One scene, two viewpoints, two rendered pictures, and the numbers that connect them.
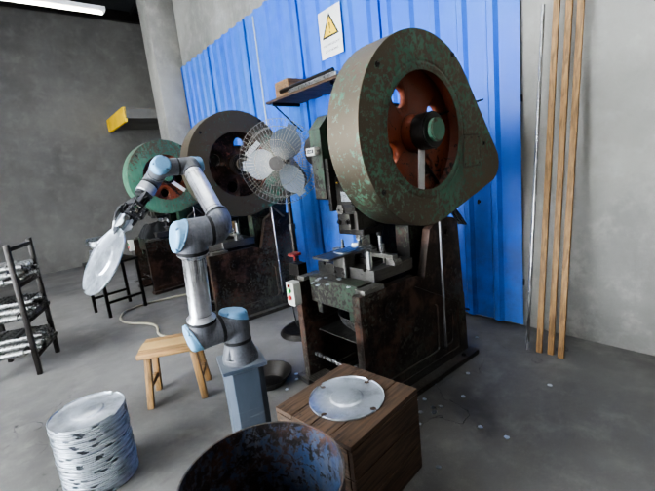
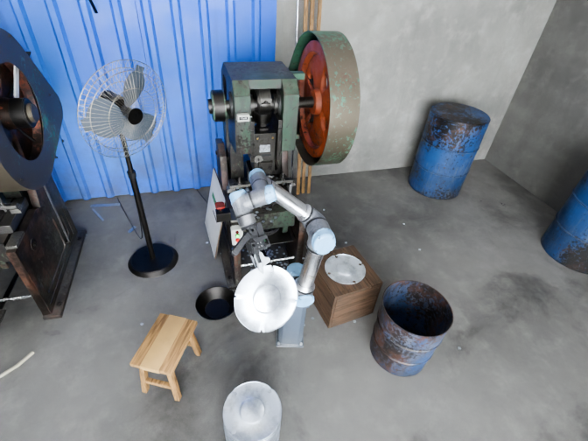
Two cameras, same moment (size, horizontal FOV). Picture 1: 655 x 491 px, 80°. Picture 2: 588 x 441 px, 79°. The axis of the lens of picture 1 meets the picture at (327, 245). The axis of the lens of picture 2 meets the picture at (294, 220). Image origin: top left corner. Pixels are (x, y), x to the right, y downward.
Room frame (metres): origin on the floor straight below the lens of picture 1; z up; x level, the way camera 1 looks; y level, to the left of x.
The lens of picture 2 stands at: (1.15, 1.80, 2.18)
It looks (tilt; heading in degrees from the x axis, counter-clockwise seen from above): 39 degrees down; 289
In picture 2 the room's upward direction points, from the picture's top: 5 degrees clockwise
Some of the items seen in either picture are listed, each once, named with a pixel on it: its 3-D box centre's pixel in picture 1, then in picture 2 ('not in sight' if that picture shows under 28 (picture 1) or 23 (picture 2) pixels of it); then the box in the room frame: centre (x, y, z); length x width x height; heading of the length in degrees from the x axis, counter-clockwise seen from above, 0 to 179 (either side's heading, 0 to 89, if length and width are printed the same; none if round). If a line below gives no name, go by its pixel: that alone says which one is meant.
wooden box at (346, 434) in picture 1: (351, 437); (341, 285); (1.36, -0.01, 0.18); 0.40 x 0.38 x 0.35; 136
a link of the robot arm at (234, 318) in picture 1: (233, 323); (296, 276); (1.57, 0.43, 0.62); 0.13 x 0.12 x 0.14; 125
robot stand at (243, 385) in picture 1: (248, 404); (291, 315); (1.58, 0.43, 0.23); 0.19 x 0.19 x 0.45; 22
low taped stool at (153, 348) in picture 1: (176, 367); (169, 356); (2.14, 0.97, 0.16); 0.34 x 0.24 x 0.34; 100
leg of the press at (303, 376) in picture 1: (353, 288); (224, 207); (2.40, -0.13, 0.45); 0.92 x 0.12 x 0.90; 128
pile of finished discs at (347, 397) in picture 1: (346, 396); (345, 268); (1.36, -0.01, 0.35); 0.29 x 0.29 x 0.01
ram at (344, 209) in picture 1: (352, 200); (263, 149); (2.08, -0.16, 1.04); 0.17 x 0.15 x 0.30; 128
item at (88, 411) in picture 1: (87, 410); (252, 409); (1.52, 1.10, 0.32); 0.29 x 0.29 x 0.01
